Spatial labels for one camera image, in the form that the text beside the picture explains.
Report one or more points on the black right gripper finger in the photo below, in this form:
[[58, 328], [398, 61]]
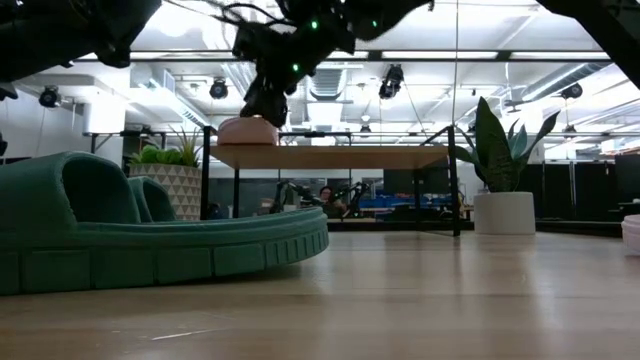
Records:
[[256, 105], [279, 110]]

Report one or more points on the pink rubber slide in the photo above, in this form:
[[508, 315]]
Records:
[[245, 132], [632, 235]]

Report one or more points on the green rubber slide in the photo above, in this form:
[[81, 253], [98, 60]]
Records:
[[150, 255], [157, 202]]

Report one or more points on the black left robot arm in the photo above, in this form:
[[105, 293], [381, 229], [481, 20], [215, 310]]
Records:
[[50, 35]]

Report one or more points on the black background robot arm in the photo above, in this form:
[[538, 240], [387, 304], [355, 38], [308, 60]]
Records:
[[295, 192], [356, 197]]

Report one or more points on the wooden shelf with black legs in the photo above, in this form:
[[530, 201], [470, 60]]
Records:
[[325, 157]]

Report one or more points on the black hanging spotlight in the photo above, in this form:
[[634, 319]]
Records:
[[572, 91], [219, 90], [49, 97]]

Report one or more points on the black crossbar with light strips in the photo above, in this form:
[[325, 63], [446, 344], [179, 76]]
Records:
[[375, 55]]

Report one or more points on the person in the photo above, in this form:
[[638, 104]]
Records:
[[330, 200]]

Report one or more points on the succulent in triangle-patterned pot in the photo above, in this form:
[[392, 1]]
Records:
[[182, 187]]

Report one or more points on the snake plant in white pot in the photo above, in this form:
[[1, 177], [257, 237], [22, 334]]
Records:
[[502, 210]]

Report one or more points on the black room divider panels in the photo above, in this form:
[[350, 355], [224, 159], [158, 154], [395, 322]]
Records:
[[585, 190]]

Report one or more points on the black overhead camera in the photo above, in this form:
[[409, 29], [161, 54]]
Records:
[[391, 82]]

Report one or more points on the black table rig frame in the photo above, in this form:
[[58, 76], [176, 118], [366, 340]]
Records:
[[400, 226]]

